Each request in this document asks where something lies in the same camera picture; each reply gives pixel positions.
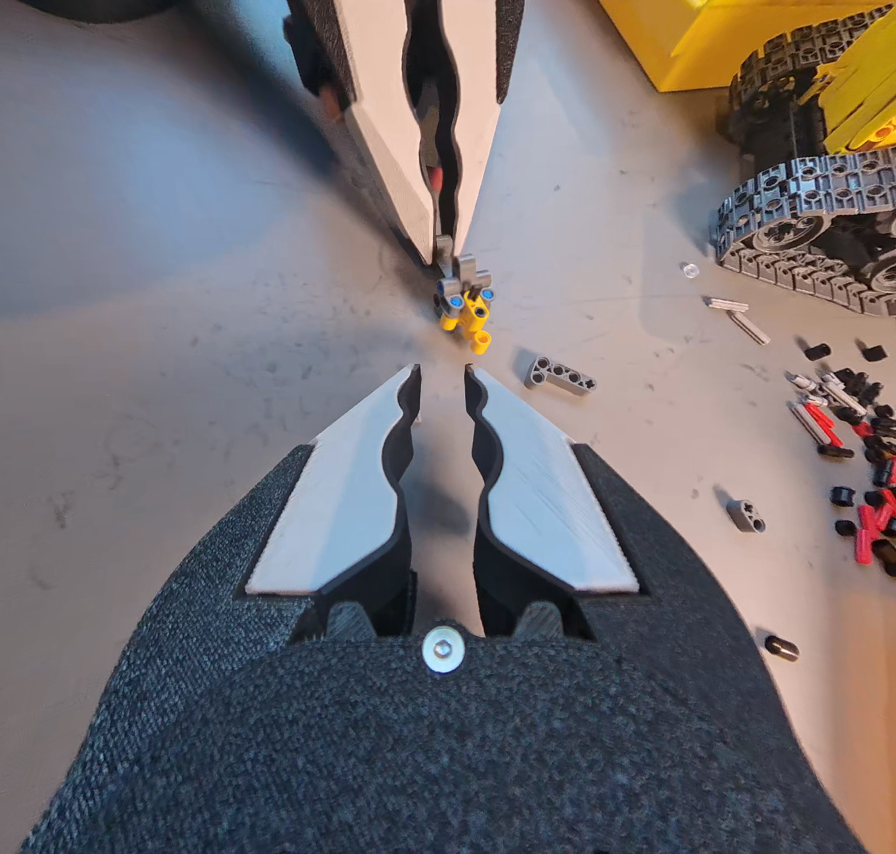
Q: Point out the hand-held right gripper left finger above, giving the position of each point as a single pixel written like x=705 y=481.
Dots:
x=329 y=511

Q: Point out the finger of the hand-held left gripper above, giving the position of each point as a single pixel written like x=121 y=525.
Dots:
x=378 y=84
x=479 y=63

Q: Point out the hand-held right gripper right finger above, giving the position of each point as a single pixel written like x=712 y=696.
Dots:
x=560 y=511

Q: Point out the grey angled brick beam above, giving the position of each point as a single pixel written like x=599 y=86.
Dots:
x=560 y=385

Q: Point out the grey brick beam assembly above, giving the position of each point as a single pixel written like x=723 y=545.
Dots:
x=467 y=269

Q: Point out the grey desk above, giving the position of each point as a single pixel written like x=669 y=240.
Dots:
x=175 y=308

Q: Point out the person's left hand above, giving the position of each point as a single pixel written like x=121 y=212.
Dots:
x=308 y=63

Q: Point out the yellow storage bin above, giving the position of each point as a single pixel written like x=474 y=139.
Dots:
x=665 y=28

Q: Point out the small black brick bush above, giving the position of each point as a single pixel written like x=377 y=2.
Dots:
x=782 y=647

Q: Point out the white brick axle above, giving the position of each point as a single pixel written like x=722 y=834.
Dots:
x=749 y=327

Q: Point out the grey brick axle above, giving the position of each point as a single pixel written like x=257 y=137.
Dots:
x=726 y=304

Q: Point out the pile of small black pins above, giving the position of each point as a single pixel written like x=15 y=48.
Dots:
x=850 y=378

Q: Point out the yellow tracked toy bulldozer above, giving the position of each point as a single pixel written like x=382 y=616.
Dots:
x=805 y=196

